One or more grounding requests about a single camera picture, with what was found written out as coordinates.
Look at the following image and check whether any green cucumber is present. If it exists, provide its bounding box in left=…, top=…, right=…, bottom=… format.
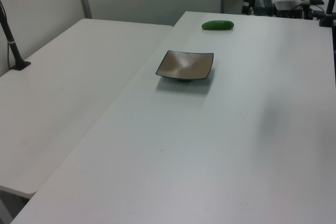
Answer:
left=201, top=20, right=235, bottom=31

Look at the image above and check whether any square brown ceramic plate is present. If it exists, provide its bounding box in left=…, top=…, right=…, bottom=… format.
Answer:
left=155, top=49, right=215, bottom=82

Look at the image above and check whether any silver electronics box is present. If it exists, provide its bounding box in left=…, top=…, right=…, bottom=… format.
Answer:
left=272, top=0, right=303, bottom=18

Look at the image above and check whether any black pole with white tape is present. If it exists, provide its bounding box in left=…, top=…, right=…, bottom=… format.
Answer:
left=0, top=0, right=32, bottom=71

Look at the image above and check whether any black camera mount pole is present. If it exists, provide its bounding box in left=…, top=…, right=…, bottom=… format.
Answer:
left=318, top=0, right=336, bottom=28

